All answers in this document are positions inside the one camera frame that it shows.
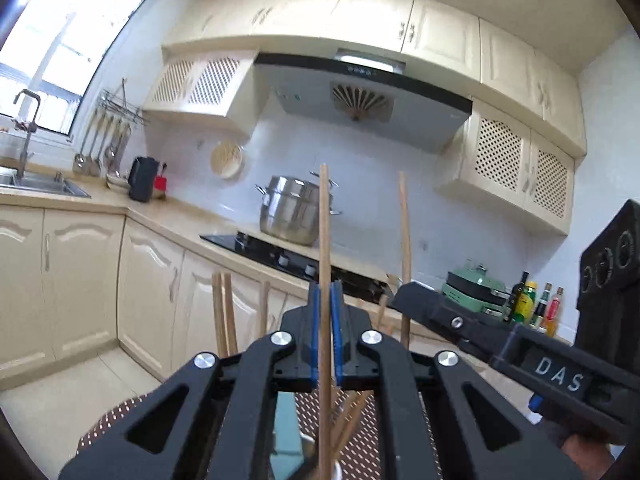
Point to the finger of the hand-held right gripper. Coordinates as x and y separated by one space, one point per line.
440 315

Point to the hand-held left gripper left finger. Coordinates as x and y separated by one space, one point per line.
314 340

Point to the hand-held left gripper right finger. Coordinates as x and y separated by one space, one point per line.
338 340

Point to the long wooden chopstick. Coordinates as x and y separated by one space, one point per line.
265 305
325 235
404 240

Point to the person's right hand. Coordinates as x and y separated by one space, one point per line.
585 460

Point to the green electric cooker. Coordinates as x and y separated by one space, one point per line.
470 285

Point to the red liquid bottle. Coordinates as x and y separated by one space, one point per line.
554 310

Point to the dark sauce bottle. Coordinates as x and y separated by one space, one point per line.
542 305

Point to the dark oil bottle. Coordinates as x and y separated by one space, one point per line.
520 290

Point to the black gas stove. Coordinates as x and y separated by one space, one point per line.
265 252

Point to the stainless steel steamer pot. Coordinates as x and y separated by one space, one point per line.
290 210

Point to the wide cream lattice cabinet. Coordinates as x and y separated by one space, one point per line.
505 160

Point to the round cream perforated plate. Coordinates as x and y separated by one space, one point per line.
227 159

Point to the brown polka dot tablecloth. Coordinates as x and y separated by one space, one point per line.
115 417

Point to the red container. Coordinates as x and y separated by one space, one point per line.
161 185

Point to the black kettle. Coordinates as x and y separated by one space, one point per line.
142 180

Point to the range hood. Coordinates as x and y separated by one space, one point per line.
310 90

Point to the small white dish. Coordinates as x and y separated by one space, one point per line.
117 184

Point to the hanging metal utensil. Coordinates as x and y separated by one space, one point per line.
95 165
111 162
122 150
80 162

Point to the narrow cream lattice cabinet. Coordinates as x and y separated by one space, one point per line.
200 82

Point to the cream upper cabinets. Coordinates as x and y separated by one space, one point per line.
375 20

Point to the stainless steel sink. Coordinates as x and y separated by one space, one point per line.
45 182

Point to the metal faucet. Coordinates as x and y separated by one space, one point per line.
27 150

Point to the kitchen window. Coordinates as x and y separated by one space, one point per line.
60 60

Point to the wall utensil rack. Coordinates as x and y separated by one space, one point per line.
120 105

